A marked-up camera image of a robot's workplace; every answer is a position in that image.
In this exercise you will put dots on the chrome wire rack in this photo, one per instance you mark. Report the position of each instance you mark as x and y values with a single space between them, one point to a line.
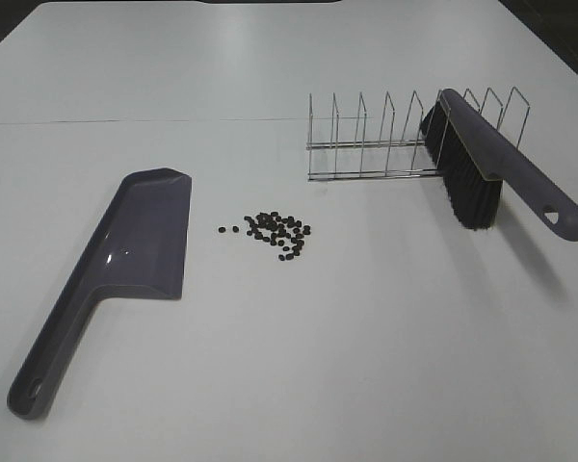
385 141

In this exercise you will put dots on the purple hand brush black bristles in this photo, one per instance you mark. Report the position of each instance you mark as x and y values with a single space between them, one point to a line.
475 161

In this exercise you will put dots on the pile of coffee beans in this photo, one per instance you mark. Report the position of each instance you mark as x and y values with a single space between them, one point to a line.
286 235

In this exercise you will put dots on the purple plastic dustpan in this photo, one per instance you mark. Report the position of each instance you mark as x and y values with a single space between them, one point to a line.
137 250

